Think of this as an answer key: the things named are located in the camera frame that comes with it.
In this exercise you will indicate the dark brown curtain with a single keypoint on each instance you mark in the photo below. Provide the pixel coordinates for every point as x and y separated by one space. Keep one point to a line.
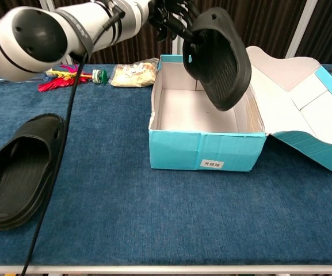
269 26

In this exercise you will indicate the blue table cloth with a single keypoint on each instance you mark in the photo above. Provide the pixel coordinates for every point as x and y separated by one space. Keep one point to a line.
154 207

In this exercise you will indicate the black rubber slipper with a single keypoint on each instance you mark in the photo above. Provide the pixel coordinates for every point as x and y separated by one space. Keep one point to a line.
16 184
223 66

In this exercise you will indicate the white frame post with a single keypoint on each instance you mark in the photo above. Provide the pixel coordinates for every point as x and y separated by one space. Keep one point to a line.
301 28
68 59
180 49

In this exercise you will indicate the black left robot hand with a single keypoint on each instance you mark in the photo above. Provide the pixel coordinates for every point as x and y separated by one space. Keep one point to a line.
171 17

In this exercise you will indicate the white table edge rail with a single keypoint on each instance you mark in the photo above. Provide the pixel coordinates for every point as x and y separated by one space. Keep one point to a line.
165 269

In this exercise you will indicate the clear bag of beige pieces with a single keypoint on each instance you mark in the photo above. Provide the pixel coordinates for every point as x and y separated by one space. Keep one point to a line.
131 74

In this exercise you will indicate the red feather shuttlecock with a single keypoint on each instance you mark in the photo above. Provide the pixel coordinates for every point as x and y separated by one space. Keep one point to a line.
59 83

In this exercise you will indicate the light blue shoe box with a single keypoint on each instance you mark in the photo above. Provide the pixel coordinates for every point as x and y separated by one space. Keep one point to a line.
203 149

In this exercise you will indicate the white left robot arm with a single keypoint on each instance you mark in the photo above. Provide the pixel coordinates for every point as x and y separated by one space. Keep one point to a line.
33 40

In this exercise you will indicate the clear plastic bottle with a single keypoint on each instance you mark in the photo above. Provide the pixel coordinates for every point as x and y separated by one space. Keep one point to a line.
48 74

